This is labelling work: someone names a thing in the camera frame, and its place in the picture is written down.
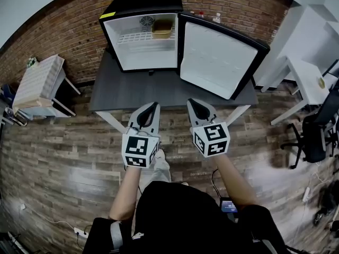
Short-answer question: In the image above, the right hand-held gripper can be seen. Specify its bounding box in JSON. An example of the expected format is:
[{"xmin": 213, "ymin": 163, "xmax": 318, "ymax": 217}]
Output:
[{"xmin": 186, "ymin": 98, "xmax": 231, "ymax": 159}]

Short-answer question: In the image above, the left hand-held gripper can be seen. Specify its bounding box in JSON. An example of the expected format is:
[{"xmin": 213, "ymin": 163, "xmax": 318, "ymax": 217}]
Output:
[{"xmin": 121, "ymin": 102, "xmax": 162, "ymax": 169}]

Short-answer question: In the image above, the tan plastic container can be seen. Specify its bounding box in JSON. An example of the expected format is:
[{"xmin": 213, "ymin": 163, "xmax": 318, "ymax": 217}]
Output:
[{"xmin": 151, "ymin": 19, "xmax": 174, "ymax": 40}]

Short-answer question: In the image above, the black mini fridge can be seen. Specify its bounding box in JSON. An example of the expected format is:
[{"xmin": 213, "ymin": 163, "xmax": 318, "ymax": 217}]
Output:
[{"xmin": 99, "ymin": 0, "xmax": 271, "ymax": 101}]

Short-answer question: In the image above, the person's left forearm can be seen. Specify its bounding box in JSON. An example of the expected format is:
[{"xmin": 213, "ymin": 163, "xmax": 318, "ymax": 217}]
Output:
[{"xmin": 108, "ymin": 164, "xmax": 143, "ymax": 222}]

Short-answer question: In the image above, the person's right forearm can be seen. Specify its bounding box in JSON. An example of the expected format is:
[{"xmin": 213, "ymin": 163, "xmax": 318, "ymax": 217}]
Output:
[{"xmin": 212, "ymin": 152, "xmax": 262, "ymax": 212}]

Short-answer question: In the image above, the round fridge fan grille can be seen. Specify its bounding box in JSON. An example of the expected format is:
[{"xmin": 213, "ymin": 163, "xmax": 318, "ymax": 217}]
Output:
[{"xmin": 139, "ymin": 15, "xmax": 155, "ymax": 28}]

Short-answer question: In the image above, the white table leg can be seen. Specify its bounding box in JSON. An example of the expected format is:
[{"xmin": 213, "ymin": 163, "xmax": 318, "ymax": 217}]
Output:
[
  {"xmin": 94, "ymin": 111, "xmax": 127, "ymax": 135},
  {"xmin": 226, "ymin": 104, "xmax": 252, "ymax": 127}
]

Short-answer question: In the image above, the person's grey trouser leg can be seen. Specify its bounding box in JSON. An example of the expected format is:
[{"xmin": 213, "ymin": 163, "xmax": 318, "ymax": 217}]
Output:
[{"xmin": 144, "ymin": 148, "xmax": 172, "ymax": 187}]

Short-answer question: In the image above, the white side table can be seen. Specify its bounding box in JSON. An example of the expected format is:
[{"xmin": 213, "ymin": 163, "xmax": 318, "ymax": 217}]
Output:
[{"xmin": 15, "ymin": 67, "xmax": 82, "ymax": 121}]

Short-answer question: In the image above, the small blue-screen device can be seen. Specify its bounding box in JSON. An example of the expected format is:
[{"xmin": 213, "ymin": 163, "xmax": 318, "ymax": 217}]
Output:
[{"xmin": 219, "ymin": 196, "xmax": 239, "ymax": 223}]

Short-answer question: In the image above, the person's black top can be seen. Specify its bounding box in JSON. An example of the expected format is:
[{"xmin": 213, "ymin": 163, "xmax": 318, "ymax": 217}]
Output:
[{"xmin": 84, "ymin": 180, "xmax": 293, "ymax": 254}]

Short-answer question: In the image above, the white desk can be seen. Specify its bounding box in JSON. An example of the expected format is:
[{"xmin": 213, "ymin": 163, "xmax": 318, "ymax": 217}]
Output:
[{"xmin": 270, "ymin": 56, "xmax": 332, "ymax": 126}]

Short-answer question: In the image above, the black office chair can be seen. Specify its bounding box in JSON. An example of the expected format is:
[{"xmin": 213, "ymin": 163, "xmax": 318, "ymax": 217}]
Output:
[{"xmin": 280, "ymin": 87, "xmax": 339, "ymax": 170}]

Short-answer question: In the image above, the white shelving unit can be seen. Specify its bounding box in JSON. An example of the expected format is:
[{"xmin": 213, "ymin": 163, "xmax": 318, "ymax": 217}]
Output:
[{"xmin": 253, "ymin": 0, "xmax": 339, "ymax": 93}]

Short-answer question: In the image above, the white power strip with plugs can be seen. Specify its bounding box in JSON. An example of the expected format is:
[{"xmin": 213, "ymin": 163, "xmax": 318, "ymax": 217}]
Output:
[{"xmin": 74, "ymin": 226, "xmax": 90, "ymax": 239}]

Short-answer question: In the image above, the pile of black equipment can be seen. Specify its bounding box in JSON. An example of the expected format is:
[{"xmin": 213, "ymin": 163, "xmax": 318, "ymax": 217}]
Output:
[{"xmin": 313, "ymin": 180, "xmax": 339, "ymax": 232}]

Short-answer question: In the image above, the black device cable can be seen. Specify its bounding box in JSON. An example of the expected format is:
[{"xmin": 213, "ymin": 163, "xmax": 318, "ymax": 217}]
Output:
[{"xmin": 211, "ymin": 168, "xmax": 226, "ymax": 198}]

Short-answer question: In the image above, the white wire fridge shelf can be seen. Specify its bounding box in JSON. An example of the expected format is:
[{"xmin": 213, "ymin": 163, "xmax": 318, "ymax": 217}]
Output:
[{"xmin": 117, "ymin": 31, "xmax": 176, "ymax": 46}]

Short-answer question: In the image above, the white floor cable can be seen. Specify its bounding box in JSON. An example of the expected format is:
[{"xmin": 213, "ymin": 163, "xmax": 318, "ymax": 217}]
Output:
[{"xmin": 25, "ymin": 206, "xmax": 78, "ymax": 232}]

